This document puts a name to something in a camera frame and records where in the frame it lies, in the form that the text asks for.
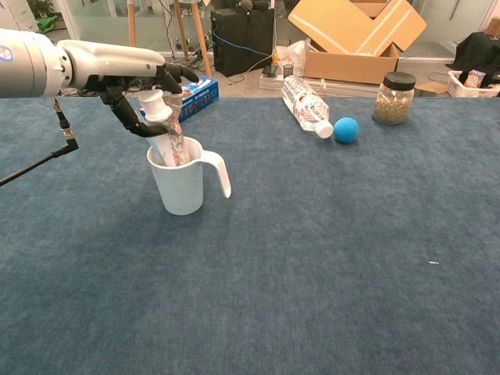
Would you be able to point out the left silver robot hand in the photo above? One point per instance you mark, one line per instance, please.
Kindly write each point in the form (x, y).
(113, 62)

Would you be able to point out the white floral toothpaste tube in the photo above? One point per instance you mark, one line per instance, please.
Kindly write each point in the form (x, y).
(176, 144)

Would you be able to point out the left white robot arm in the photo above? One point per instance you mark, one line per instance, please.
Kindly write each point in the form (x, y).
(27, 64)

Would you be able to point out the dark brown cylindrical basket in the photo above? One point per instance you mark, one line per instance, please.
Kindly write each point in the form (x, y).
(288, 71)

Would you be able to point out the wooden easel leg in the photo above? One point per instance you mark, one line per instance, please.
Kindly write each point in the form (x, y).
(132, 23)
(201, 39)
(181, 27)

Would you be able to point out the green cloth heap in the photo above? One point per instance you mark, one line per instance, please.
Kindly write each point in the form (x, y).
(47, 22)

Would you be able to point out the blue cookie box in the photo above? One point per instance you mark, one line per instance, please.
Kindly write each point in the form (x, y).
(201, 99)

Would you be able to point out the black equipment case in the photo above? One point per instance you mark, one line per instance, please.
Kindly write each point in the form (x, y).
(242, 43)

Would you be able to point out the black phone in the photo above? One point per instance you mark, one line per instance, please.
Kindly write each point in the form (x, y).
(270, 70)

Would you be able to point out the aluminium profile rails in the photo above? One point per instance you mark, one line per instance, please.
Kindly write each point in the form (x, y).
(273, 84)

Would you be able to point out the white plastic bag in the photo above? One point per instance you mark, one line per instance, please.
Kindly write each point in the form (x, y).
(293, 52)

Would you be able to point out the clear plastic water bottle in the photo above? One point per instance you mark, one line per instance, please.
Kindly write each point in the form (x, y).
(308, 105)

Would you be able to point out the open cardboard box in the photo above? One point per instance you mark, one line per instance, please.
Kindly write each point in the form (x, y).
(351, 66)

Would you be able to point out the blue foam ball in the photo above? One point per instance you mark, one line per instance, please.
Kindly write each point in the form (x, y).
(346, 130)

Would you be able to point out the blue table carpet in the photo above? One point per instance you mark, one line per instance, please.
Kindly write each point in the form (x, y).
(273, 273)

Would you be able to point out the glass jar with black lid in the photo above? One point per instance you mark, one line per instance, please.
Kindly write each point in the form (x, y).
(392, 105)

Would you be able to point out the white plastic basket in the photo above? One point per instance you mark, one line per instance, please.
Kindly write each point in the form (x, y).
(457, 89)

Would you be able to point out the small printed carton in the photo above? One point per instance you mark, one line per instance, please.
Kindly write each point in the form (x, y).
(474, 78)

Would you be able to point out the black cloth cover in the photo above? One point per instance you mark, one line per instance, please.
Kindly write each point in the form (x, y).
(480, 51)

